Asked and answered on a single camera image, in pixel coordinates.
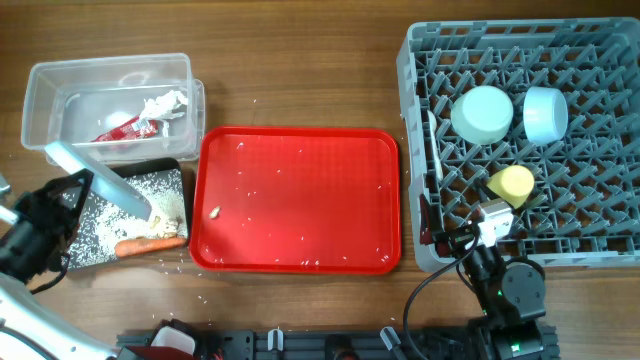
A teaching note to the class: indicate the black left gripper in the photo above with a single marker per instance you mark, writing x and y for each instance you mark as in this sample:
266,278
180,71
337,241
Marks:
41,209

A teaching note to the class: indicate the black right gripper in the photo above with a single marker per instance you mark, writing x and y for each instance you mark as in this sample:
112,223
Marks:
460,240

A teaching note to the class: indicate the light blue plate with rice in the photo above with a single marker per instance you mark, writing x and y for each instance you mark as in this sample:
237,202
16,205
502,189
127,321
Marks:
105,183

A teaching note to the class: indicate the orange carrot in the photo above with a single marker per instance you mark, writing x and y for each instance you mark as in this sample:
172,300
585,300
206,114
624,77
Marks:
134,247

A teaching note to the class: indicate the red snack wrapper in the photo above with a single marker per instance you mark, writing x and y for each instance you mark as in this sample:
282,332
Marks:
133,129

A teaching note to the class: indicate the yellow plastic cup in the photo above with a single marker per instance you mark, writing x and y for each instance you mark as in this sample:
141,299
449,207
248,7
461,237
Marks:
513,184

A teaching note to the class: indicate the mint green bowl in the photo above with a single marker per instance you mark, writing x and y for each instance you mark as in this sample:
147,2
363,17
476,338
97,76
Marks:
483,115

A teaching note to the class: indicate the white tissue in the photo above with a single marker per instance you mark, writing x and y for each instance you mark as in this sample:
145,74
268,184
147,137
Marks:
165,108

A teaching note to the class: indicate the light blue bowl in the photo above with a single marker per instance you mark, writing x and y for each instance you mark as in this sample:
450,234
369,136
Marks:
545,115

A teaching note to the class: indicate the white plastic spoon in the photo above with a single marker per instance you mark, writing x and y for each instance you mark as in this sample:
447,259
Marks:
434,146

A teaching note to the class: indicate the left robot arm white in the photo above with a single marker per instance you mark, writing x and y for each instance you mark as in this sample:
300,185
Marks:
41,330

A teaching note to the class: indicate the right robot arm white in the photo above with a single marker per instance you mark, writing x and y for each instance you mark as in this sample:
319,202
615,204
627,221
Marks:
511,293

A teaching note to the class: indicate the grey dishwasher rack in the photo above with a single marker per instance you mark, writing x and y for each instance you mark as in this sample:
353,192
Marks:
584,208

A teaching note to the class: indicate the black bin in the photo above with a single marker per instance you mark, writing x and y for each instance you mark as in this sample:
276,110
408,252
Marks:
170,167

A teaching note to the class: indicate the spilled rice pile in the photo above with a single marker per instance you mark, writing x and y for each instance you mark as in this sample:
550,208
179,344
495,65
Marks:
115,225

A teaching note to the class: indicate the clear plastic bin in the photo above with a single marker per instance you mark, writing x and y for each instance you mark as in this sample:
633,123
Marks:
76,101

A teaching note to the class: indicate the peanut piece on tray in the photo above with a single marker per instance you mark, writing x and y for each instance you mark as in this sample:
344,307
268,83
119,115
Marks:
215,212

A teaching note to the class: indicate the red plastic tray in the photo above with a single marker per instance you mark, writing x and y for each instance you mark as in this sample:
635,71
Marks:
297,200

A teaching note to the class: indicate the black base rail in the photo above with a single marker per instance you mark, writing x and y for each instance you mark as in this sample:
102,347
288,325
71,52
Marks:
387,343

